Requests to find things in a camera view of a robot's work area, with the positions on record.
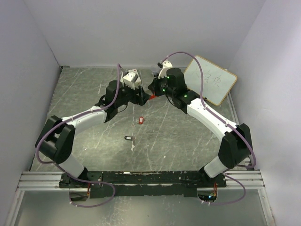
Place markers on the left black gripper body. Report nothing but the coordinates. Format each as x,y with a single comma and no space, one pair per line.
130,95

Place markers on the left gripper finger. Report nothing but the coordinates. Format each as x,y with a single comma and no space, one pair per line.
144,98
141,91

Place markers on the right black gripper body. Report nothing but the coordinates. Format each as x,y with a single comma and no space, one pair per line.
161,86

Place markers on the red key tag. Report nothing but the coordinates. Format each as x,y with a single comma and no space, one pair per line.
141,119

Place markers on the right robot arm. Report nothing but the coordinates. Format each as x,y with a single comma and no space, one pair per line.
236,143

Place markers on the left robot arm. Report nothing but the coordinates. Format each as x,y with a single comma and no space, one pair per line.
57,136

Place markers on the white staples box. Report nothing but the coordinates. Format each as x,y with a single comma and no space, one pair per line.
135,77

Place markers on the clear paperclip jar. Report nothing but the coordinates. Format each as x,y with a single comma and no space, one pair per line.
154,68

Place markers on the black key tag with key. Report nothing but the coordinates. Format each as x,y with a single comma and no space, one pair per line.
130,138

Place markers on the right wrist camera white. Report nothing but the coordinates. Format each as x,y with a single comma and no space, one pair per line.
166,65

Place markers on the small whiteboard wood frame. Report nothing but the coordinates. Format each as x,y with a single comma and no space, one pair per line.
217,81

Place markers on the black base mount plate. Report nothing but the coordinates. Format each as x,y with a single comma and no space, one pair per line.
141,183

